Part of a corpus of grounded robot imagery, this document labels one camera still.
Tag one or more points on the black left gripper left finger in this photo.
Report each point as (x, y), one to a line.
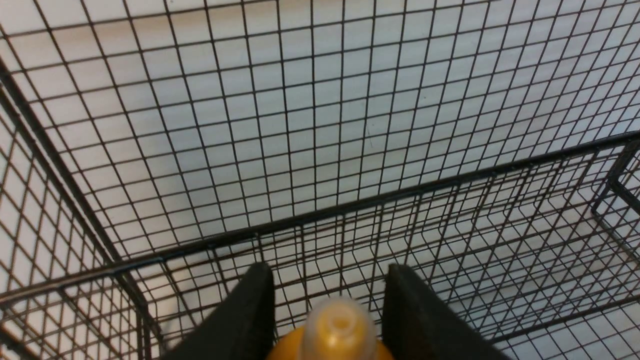
(241, 327)

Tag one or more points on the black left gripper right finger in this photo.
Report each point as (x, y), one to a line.
(418, 325)

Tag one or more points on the red sauce bottle yellow cap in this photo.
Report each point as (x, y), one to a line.
(339, 328)

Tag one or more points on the black wire mesh shelf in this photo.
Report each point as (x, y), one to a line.
(491, 145)

